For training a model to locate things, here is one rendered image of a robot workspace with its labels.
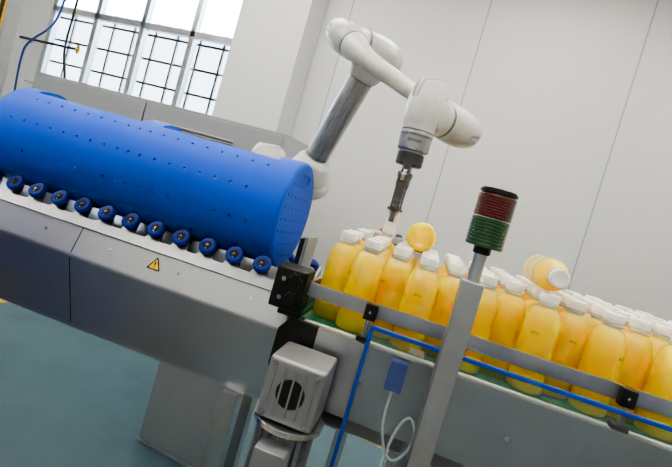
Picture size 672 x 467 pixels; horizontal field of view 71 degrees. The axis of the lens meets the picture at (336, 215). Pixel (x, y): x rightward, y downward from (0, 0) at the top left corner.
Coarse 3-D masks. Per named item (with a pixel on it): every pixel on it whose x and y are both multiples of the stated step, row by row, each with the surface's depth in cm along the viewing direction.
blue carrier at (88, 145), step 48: (48, 96) 132; (0, 144) 126; (48, 144) 122; (96, 144) 120; (144, 144) 119; (192, 144) 119; (96, 192) 122; (144, 192) 117; (192, 192) 114; (240, 192) 112; (288, 192) 112; (240, 240) 115; (288, 240) 124
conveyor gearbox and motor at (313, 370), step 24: (288, 360) 86; (312, 360) 89; (336, 360) 94; (264, 384) 87; (288, 384) 86; (312, 384) 85; (264, 408) 87; (288, 408) 86; (312, 408) 85; (264, 432) 88; (288, 432) 85; (312, 432) 87; (264, 456) 83; (288, 456) 85
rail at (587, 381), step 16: (320, 288) 100; (336, 304) 100; (352, 304) 99; (384, 320) 98; (400, 320) 97; (416, 320) 96; (432, 336) 96; (480, 352) 94; (496, 352) 93; (512, 352) 92; (528, 368) 92; (544, 368) 91; (560, 368) 91; (576, 384) 90; (592, 384) 89; (608, 384) 89; (640, 400) 88; (656, 400) 87
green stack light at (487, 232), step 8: (472, 216) 79; (480, 216) 77; (472, 224) 78; (480, 224) 77; (488, 224) 76; (496, 224) 76; (504, 224) 76; (472, 232) 78; (480, 232) 77; (488, 232) 76; (496, 232) 76; (504, 232) 76; (472, 240) 77; (480, 240) 76; (488, 240) 76; (496, 240) 76; (504, 240) 77; (488, 248) 76; (496, 248) 76
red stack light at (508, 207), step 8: (480, 192) 78; (488, 192) 77; (480, 200) 78; (488, 200) 76; (496, 200) 76; (504, 200) 76; (512, 200) 76; (480, 208) 78; (488, 208) 76; (496, 208) 76; (504, 208) 76; (512, 208) 77; (488, 216) 76; (496, 216) 76; (504, 216) 76; (512, 216) 77
